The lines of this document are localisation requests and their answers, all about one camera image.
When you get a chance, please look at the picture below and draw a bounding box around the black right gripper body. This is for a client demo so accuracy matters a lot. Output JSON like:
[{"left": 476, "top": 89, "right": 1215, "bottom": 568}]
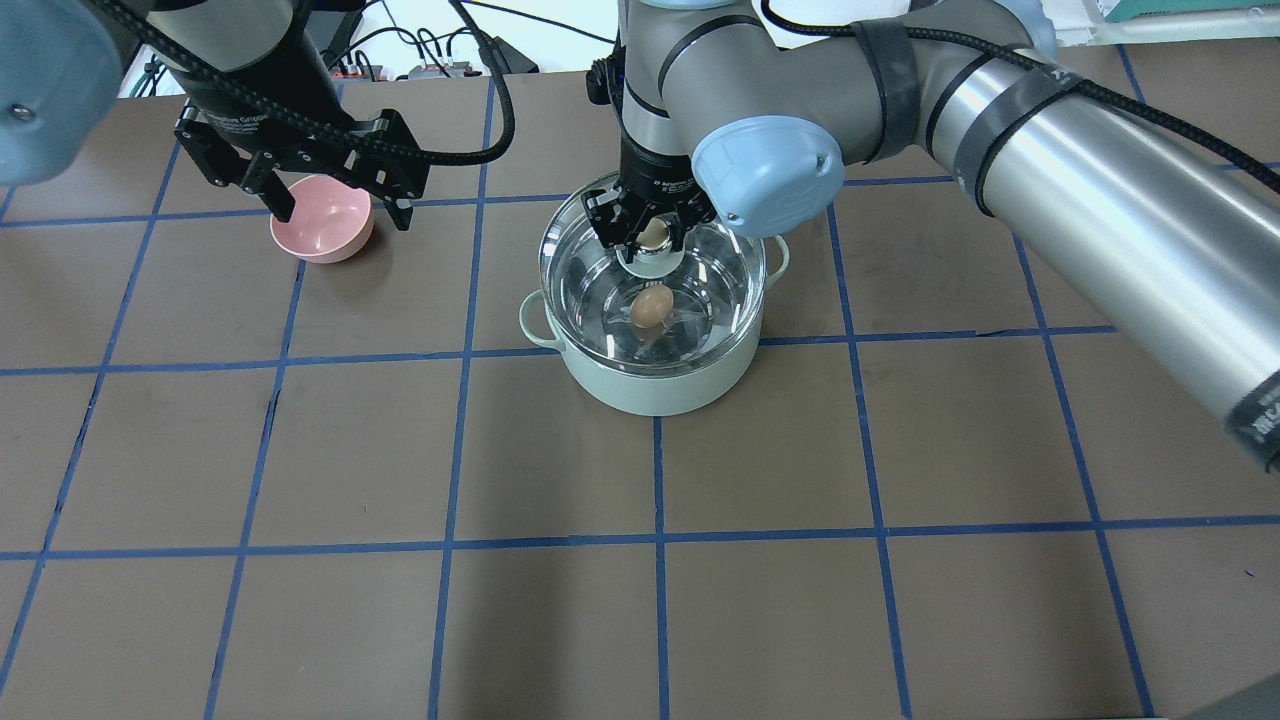
[{"left": 582, "top": 140, "right": 716, "bottom": 249}]

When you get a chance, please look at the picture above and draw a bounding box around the pink bowl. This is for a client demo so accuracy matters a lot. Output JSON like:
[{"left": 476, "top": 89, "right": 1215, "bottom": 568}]
[{"left": 269, "top": 176, "right": 374, "bottom": 264}]

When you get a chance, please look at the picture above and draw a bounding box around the black camera cable left arm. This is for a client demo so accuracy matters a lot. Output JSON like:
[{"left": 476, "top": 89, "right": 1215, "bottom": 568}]
[{"left": 90, "top": 0, "right": 517, "bottom": 169}]

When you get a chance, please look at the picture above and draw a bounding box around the small black adapter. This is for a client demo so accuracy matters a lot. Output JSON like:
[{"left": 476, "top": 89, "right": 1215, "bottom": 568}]
[{"left": 477, "top": 36, "right": 541, "bottom": 76}]

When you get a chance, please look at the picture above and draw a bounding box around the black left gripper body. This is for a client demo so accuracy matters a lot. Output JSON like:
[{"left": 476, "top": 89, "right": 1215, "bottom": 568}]
[{"left": 174, "top": 90, "right": 431, "bottom": 210}]

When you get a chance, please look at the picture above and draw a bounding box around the black camera cable right arm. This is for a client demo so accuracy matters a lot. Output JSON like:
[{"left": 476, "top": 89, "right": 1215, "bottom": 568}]
[{"left": 760, "top": 0, "right": 1280, "bottom": 196}]

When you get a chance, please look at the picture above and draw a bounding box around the pale green electric pot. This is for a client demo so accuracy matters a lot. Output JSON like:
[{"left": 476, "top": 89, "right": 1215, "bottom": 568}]
[{"left": 517, "top": 173, "right": 791, "bottom": 416}]

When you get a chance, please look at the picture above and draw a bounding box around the brown egg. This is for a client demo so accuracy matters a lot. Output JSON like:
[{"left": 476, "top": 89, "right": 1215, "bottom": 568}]
[{"left": 628, "top": 284, "right": 675, "bottom": 331}]

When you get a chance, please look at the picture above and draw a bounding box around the black camera cable arm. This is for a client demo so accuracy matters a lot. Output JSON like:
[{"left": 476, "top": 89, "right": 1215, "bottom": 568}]
[
  {"left": 760, "top": 0, "right": 1280, "bottom": 196},
  {"left": 90, "top": 0, "right": 517, "bottom": 169}
]

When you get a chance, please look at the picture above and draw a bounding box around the glass pot lid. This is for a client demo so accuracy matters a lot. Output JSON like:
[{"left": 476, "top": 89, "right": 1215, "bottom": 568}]
[{"left": 538, "top": 172, "right": 771, "bottom": 375}]

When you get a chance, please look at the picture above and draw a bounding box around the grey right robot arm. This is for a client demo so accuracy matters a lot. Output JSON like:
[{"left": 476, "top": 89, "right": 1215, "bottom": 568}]
[{"left": 581, "top": 1, "right": 1279, "bottom": 473}]

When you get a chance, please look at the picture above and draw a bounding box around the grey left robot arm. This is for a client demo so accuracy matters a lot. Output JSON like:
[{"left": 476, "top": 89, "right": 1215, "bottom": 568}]
[{"left": 3, "top": 1, "right": 436, "bottom": 231}]

